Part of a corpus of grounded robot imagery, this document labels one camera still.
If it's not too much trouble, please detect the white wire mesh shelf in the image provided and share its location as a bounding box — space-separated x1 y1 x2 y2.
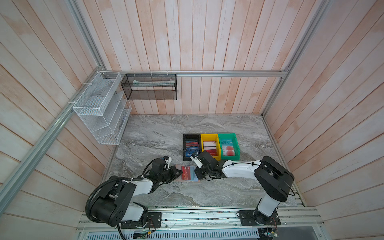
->
73 71 132 145

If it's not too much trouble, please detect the black mesh wall basket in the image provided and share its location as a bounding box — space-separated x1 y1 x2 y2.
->
121 73 178 101

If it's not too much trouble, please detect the tan leather card holder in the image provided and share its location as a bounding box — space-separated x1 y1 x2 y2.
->
175 165 200 183

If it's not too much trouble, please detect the cards stack in black bin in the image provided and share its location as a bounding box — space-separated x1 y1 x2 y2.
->
184 140 200 158

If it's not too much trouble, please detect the black plastic bin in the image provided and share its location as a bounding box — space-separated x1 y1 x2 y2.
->
183 134 202 162

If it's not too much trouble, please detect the yellow plastic bin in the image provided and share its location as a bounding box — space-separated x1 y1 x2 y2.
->
201 134 222 161

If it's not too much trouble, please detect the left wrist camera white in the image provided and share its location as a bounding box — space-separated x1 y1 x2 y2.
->
163 156 172 170

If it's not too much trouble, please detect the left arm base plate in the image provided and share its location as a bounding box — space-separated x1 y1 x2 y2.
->
121 212 162 230

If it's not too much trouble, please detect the cards stack in green bin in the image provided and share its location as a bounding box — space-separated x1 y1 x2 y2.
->
221 139 236 157

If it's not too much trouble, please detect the cards stack in yellow bin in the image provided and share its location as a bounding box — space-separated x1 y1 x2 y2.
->
203 141 218 156

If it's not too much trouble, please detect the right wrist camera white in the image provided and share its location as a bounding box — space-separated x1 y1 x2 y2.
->
190 155 203 169

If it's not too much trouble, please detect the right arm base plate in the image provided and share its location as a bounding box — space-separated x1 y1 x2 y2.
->
237 209 281 226

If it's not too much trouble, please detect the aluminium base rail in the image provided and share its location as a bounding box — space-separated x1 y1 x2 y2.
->
76 206 326 233

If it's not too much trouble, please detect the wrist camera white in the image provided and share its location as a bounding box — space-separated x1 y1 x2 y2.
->
190 155 203 169
163 156 172 170

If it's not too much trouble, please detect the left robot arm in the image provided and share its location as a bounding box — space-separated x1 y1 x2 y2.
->
85 156 183 228

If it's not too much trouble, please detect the red VIP credit card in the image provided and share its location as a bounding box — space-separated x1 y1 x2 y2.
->
182 166 193 181

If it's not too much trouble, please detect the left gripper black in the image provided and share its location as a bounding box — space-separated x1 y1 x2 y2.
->
158 165 183 183

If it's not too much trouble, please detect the horizontal aluminium wall rail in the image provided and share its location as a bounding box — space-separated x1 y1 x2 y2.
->
118 70 288 78

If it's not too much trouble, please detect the green plastic bin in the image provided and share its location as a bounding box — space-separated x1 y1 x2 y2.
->
218 133 241 162

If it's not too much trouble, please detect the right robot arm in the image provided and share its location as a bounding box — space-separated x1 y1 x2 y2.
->
191 152 295 222

